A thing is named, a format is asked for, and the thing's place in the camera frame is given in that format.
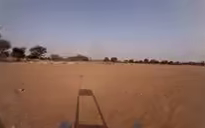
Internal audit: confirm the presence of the pale stone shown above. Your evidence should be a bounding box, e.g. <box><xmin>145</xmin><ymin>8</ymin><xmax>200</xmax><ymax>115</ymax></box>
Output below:
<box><xmin>17</xmin><ymin>87</ymin><xmax>26</xmax><ymax>93</ymax></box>

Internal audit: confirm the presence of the robot's own part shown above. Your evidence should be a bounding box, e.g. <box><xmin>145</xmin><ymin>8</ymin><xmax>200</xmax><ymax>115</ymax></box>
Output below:
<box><xmin>58</xmin><ymin>121</ymin><xmax>73</xmax><ymax>128</ymax></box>
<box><xmin>133</xmin><ymin>121</ymin><xmax>144</xmax><ymax>128</ymax></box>

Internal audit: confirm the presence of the row of trees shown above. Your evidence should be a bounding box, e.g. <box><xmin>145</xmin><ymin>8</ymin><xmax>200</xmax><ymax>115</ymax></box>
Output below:
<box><xmin>0</xmin><ymin>23</ymin><xmax>90</xmax><ymax>63</ymax></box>

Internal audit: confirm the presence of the row of low bushes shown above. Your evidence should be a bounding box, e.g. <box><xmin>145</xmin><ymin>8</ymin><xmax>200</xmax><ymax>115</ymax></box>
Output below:
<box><xmin>102</xmin><ymin>56</ymin><xmax>205</xmax><ymax>67</ymax></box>

